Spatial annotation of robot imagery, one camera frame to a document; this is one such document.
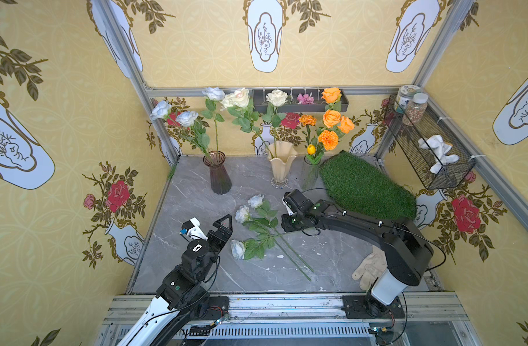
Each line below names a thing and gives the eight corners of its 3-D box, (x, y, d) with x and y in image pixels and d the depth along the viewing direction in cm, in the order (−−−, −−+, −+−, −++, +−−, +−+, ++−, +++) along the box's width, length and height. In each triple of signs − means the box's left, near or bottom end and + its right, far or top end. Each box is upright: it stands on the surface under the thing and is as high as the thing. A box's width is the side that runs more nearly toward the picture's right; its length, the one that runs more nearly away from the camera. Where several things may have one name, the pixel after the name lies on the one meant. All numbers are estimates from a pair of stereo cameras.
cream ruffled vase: (271, 193, 108) (271, 163, 91) (266, 172, 116) (266, 141, 99) (294, 189, 109) (298, 159, 92) (287, 169, 117) (291, 138, 100)
